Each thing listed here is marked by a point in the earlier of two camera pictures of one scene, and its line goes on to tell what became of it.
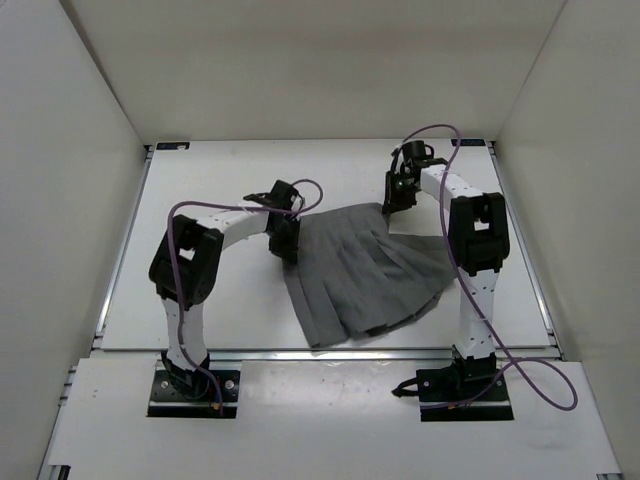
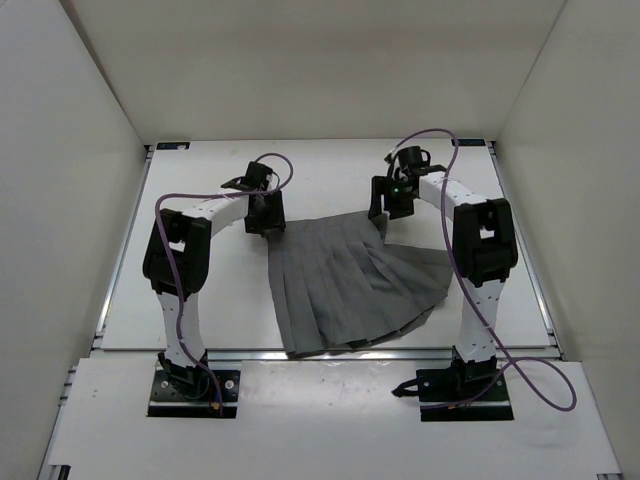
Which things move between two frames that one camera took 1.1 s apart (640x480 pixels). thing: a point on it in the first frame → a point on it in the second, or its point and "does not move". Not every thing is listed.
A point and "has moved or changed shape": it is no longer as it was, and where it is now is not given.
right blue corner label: [469, 142] does not move
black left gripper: [288, 249] → [275, 219]
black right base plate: [441, 385] does not move
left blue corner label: [172, 145] does not move
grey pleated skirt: [351, 276] has moved or changed shape
